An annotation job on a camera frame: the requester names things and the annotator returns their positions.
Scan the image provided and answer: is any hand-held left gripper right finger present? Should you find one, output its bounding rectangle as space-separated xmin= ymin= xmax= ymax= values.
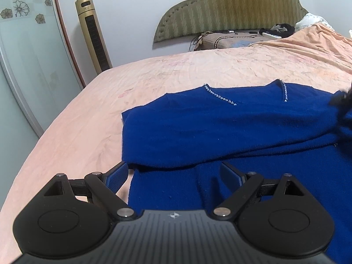
xmin=213 ymin=162 xmax=307 ymax=221

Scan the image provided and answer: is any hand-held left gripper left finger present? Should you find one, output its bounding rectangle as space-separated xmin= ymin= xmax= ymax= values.
xmin=41 ymin=162 xmax=136 ymax=221

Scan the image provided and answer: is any blue knit sweater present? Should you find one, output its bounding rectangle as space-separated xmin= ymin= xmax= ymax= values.
xmin=121 ymin=79 xmax=352 ymax=262

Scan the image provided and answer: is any peach bed blanket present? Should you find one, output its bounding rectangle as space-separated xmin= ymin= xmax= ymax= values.
xmin=0 ymin=23 xmax=352 ymax=264

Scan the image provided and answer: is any brown patterned pillow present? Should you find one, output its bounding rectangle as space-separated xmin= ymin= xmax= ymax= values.
xmin=197 ymin=31 xmax=273 ymax=51

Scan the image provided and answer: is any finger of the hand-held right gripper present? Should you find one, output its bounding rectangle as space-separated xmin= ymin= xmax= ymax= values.
xmin=328 ymin=81 xmax=352 ymax=149

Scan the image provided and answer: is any flower-print wardrobe door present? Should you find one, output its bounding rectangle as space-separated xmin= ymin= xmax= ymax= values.
xmin=0 ymin=0 xmax=86 ymax=139

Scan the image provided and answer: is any black cloth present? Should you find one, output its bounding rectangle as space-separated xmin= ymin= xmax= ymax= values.
xmin=259 ymin=23 xmax=296 ymax=38

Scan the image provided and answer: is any gold tower fan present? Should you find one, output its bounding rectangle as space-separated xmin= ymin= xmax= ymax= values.
xmin=75 ymin=0 xmax=113 ymax=75

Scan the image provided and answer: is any white quilt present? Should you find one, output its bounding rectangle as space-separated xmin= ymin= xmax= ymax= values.
xmin=295 ymin=13 xmax=335 ymax=31

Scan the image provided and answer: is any green padded headboard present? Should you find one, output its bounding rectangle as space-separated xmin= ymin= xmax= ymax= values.
xmin=152 ymin=0 xmax=310 ymax=43

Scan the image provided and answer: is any black cable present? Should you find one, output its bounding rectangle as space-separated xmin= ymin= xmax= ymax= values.
xmin=189 ymin=32 xmax=204 ymax=52

